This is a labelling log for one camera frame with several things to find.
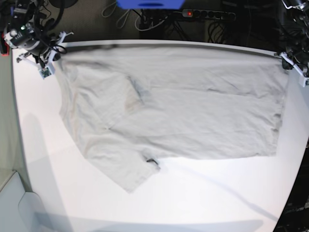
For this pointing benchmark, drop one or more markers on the red black clamp tool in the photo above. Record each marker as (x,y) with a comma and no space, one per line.
(4,47)

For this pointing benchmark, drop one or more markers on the black power strip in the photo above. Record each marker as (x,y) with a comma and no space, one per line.
(207,14)

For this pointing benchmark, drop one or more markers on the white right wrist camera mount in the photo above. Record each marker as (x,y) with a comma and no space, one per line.
(49,69)

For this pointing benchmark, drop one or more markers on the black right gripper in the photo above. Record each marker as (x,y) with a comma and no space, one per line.
(38,54)

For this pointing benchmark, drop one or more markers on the blue base camera housing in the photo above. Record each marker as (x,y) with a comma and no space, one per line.
(150,4)

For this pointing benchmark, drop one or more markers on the beige t-shirt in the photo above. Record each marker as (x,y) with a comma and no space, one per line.
(127,108)

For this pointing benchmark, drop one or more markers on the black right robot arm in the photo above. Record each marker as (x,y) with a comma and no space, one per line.
(30,29)

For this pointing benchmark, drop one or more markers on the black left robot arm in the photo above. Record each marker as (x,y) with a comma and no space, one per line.
(294,25)

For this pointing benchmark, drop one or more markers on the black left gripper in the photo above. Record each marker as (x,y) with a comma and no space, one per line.
(300,58)

